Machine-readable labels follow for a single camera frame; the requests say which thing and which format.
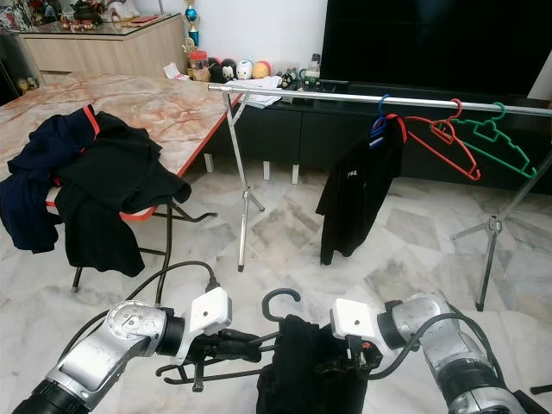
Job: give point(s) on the black garment with small logo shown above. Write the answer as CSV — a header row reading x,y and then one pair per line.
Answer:
x,y
302,379

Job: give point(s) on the dark slim clothes hanger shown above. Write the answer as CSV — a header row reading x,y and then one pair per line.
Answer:
x,y
270,302

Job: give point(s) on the navy shirt with red collar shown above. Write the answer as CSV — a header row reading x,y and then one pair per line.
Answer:
x,y
26,207

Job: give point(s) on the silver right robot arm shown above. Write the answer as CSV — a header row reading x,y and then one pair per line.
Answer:
x,y
423,319

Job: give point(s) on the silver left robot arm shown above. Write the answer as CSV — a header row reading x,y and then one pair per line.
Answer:
x,y
121,341

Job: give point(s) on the blue clothes hanger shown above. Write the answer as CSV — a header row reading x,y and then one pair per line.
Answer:
x,y
378,129

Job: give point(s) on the red clothes hanger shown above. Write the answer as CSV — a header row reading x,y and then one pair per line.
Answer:
x,y
459,108
401,122

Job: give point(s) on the green clothes hanger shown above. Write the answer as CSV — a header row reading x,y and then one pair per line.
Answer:
x,y
500,109

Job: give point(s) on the black printed T-shirt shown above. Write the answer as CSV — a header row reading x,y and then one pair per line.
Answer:
x,y
354,194

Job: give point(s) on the black slim rod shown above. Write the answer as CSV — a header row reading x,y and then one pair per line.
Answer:
x,y
542,389

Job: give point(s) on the black hooded jacket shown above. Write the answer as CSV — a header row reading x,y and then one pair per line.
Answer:
x,y
112,190

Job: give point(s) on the black TV console cabinet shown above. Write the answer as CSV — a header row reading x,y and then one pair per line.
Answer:
x,y
328,138

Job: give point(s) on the marble table with red edge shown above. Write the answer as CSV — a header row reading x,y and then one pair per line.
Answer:
x,y
164,108

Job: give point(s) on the white paper stack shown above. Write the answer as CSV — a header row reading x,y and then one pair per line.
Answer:
x,y
261,90

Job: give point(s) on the black mouse plush toy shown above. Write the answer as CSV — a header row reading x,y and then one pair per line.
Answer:
x,y
222,71

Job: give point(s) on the white round plush toy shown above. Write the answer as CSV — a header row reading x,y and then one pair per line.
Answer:
x,y
244,70

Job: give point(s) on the pink white tissue box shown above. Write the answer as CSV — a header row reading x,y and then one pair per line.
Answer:
x,y
175,72

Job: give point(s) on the yellow round plush toy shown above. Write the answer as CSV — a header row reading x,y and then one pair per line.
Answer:
x,y
262,69

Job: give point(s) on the jar with red lid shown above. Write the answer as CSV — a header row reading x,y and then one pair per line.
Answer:
x,y
199,67

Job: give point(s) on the small green white bottle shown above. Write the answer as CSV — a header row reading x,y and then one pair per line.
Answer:
x,y
312,72

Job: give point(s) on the black flat television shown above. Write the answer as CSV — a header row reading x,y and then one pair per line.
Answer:
x,y
423,43

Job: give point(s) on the light wooden sideboard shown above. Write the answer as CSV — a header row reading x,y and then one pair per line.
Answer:
x,y
103,52

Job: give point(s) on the dark glass display cabinet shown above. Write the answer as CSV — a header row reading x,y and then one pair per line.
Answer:
x,y
10,69

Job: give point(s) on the blue and gold trophy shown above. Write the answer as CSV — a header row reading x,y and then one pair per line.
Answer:
x,y
191,15

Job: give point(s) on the white robed figurine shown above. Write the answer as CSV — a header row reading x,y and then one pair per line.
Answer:
x,y
122,9

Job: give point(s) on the dark red seated figurine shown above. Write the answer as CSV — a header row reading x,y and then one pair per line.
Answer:
x,y
86,11

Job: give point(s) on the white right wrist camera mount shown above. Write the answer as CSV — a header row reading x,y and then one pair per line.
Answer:
x,y
354,319

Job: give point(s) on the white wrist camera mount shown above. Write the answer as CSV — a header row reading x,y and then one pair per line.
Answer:
x,y
211,310
354,319

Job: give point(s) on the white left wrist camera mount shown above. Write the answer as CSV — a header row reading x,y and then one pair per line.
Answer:
x,y
211,310

